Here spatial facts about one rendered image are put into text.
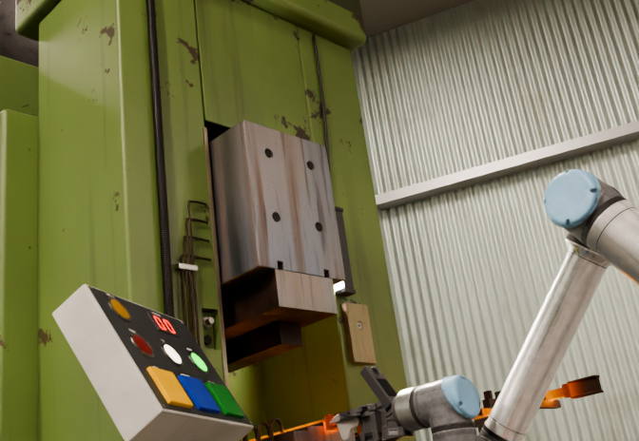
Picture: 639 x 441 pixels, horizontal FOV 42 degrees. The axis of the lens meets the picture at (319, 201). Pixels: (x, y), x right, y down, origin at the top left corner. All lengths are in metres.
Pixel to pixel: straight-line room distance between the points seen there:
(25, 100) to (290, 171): 1.03
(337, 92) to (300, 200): 0.66
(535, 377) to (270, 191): 0.79
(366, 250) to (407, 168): 2.55
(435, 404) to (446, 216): 3.18
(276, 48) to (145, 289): 0.99
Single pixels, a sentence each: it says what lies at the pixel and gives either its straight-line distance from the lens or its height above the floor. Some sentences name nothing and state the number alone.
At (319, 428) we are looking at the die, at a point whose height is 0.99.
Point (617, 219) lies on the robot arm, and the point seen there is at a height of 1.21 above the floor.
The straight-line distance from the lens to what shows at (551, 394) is 2.32.
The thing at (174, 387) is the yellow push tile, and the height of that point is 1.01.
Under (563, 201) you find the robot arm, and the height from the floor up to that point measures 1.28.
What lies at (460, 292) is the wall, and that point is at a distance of 4.72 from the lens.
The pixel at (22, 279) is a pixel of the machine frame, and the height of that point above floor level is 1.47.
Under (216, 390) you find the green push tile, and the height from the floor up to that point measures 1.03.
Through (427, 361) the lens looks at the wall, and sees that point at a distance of 4.70.
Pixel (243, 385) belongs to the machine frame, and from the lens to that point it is 2.49.
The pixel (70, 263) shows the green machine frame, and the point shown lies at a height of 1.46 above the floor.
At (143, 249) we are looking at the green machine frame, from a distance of 1.96.
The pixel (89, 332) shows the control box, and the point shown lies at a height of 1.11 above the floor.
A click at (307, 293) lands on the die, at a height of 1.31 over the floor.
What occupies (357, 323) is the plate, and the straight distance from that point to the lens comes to 2.35.
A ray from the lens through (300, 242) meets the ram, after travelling 2.10.
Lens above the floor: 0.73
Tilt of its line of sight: 23 degrees up
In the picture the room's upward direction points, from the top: 8 degrees counter-clockwise
